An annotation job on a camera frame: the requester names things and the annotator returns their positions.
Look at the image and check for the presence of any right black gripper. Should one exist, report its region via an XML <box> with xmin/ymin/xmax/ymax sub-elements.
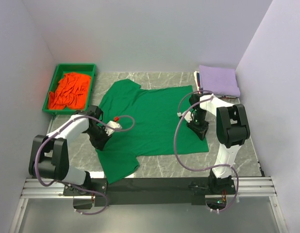
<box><xmin>186</xmin><ymin>109</ymin><xmax>210</xmax><ymax>140</ymax></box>

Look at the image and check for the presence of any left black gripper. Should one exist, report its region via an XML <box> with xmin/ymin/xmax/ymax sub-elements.
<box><xmin>85</xmin><ymin>125</ymin><xmax>112</xmax><ymax>151</ymax></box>

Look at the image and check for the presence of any green t-shirt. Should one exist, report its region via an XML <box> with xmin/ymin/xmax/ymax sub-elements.
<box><xmin>97</xmin><ymin>79</ymin><xmax>193</xmax><ymax>183</ymax></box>

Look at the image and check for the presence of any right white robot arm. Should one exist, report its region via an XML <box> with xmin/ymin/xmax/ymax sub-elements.
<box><xmin>184</xmin><ymin>94</ymin><xmax>250</xmax><ymax>194</ymax></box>

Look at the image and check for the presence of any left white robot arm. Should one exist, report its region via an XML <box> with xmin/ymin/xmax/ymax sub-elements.
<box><xmin>29</xmin><ymin>105</ymin><xmax>121</xmax><ymax>195</ymax></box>

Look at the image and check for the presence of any stack of folded shirts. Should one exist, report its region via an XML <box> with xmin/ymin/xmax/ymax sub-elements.
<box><xmin>193</xmin><ymin>71</ymin><xmax>203</xmax><ymax>94</ymax></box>

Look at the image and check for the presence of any folded purple t-shirt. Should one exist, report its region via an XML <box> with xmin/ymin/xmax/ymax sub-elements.
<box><xmin>199</xmin><ymin>65</ymin><xmax>241</xmax><ymax>98</ymax></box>

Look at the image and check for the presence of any orange t-shirt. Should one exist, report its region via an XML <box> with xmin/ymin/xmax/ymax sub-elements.
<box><xmin>48</xmin><ymin>72</ymin><xmax>91</xmax><ymax>110</ymax></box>

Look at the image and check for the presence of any green plastic bin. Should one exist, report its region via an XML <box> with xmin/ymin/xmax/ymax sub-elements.
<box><xmin>42</xmin><ymin>64</ymin><xmax>96</xmax><ymax>115</ymax></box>

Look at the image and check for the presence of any black base beam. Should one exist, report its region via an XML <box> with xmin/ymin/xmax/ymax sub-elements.
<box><xmin>63</xmin><ymin>176</ymin><xmax>238</xmax><ymax>209</ymax></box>

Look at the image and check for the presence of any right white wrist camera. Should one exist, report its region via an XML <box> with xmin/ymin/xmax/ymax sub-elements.
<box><xmin>177</xmin><ymin>111</ymin><xmax>193</xmax><ymax>123</ymax></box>

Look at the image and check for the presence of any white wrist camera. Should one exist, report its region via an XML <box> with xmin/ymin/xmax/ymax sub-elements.
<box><xmin>177</xmin><ymin>111</ymin><xmax>193</xmax><ymax>123</ymax></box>
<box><xmin>104</xmin><ymin>116</ymin><xmax>122</xmax><ymax>136</ymax></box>

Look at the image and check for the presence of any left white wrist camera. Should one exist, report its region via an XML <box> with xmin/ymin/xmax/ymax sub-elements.
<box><xmin>104</xmin><ymin>116</ymin><xmax>122</xmax><ymax>136</ymax></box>

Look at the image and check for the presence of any aluminium rail frame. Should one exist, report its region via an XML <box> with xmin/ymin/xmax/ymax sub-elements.
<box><xmin>9</xmin><ymin>116</ymin><xmax>286</xmax><ymax>233</ymax></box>

